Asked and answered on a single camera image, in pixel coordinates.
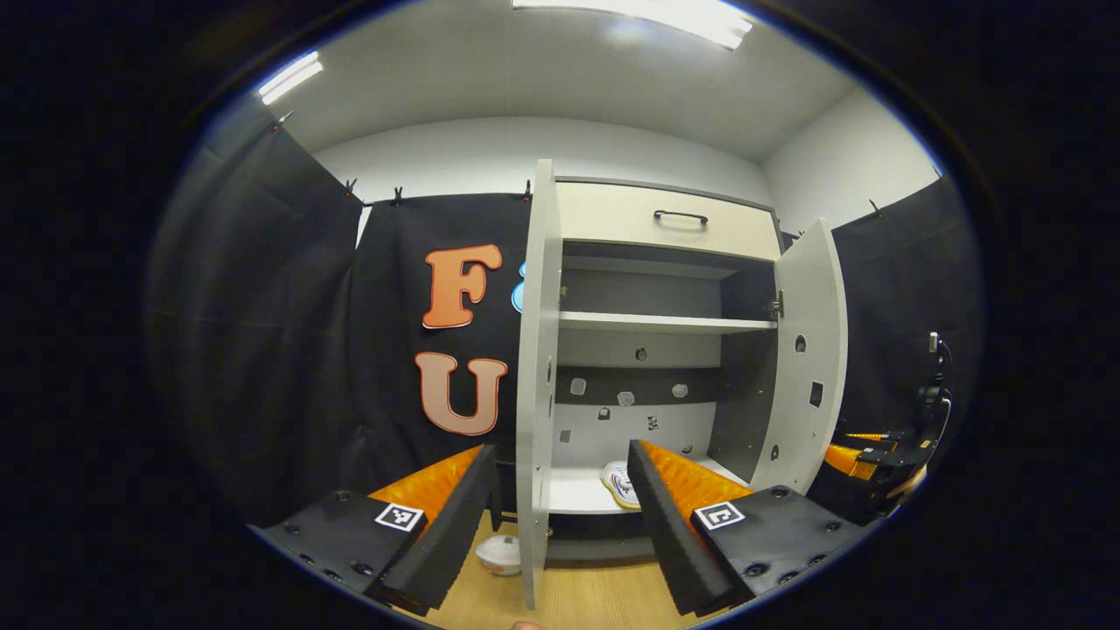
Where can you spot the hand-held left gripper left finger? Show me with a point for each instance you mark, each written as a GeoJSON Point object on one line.
{"type": "Point", "coordinates": [455, 534]}

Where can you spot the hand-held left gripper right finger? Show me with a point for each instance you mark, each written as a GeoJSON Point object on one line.
{"type": "Point", "coordinates": [665, 534]}

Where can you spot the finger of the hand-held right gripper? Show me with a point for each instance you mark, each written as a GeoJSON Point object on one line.
{"type": "Point", "coordinates": [866, 436]}
{"type": "Point", "coordinates": [849, 461]}

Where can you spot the white striped canvas shoe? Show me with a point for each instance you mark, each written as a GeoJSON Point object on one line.
{"type": "Point", "coordinates": [619, 486]}

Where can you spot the grey cabinet door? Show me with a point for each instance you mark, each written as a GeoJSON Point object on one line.
{"type": "Point", "coordinates": [534, 394]}
{"type": "Point", "coordinates": [818, 297]}

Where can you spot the grey shoe cabinet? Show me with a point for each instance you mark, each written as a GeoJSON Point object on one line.
{"type": "Point", "coordinates": [647, 324]}

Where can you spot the cream cabinet drawer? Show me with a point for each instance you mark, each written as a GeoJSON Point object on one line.
{"type": "Point", "coordinates": [604, 214]}

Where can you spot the white plush toy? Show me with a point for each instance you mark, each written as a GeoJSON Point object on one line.
{"type": "Point", "coordinates": [499, 553]}

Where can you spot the black backdrop cloth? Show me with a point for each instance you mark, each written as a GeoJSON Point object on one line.
{"type": "Point", "coordinates": [262, 350]}

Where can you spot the large ceiling light panel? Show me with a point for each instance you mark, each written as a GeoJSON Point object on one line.
{"type": "Point", "coordinates": [682, 16]}

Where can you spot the narrow ceiling light strip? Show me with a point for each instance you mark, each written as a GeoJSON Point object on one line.
{"type": "Point", "coordinates": [290, 77]}

